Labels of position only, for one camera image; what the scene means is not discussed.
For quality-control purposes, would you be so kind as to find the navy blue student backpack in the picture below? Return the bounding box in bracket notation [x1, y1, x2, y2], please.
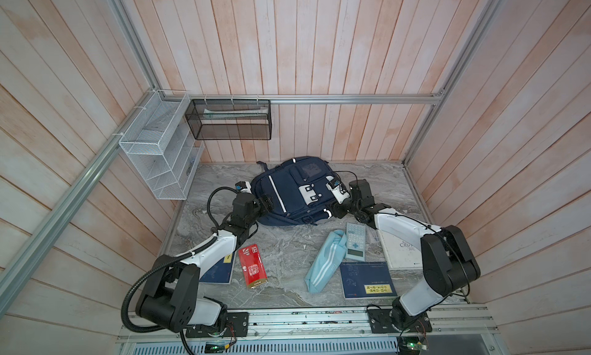
[251, 157, 340, 227]

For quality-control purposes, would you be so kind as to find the light green calculator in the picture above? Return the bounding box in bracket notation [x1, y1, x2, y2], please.
[345, 223, 366, 262]

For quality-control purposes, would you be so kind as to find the white book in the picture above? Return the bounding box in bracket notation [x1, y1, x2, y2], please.
[378, 230, 423, 270]

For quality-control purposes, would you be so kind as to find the blue book yellow spine label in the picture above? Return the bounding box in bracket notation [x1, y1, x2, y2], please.
[199, 253, 235, 284]

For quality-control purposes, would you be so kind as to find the blue book yellow front label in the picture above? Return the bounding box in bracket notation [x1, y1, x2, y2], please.
[340, 261, 397, 300]

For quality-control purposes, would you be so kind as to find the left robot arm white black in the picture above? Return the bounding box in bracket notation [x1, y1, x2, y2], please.
[121, 192, 273, 333]

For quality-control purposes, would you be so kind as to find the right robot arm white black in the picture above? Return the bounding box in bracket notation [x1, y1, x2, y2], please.
[327, 178, 481, 331]

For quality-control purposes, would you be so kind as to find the light blue pencil pouch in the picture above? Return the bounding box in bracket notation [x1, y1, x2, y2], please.
[305, 230, 348, 293]

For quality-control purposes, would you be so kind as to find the red rectangular box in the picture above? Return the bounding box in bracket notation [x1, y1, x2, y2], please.
[239, 244, 268, 288]

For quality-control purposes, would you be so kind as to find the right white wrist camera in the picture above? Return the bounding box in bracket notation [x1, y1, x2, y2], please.
[326, 176, 350, 204]

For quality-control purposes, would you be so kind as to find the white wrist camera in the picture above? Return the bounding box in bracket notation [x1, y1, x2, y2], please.
[235, 181, 252, 193]
[326, 176, 350, 204]

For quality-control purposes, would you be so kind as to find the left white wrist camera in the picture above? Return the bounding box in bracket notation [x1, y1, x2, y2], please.
[235, 181, 252, 193]

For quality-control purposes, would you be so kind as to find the left black corrugated cable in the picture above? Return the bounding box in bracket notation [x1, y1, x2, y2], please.
[120, 185, 241, 333]

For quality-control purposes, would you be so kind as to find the black mesh wall basket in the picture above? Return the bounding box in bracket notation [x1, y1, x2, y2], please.
[185, 99, 272, 141]

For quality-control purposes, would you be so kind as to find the white wire mesh shelf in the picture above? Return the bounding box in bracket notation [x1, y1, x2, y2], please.
[119, 90, 203, 201]

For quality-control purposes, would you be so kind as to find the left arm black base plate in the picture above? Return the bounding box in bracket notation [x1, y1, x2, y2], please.
[185, 311, 249, 339]

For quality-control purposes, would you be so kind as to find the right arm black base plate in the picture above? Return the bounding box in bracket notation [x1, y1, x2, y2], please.
[366, 305, 432, 334]

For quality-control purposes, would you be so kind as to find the horizontal aluminium wall rail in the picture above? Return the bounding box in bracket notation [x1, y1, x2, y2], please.
[162, 90, 443, 105]

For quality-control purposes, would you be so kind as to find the aluminium front rail frame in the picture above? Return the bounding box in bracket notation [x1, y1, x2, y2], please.
[115, 306, 509, 355]

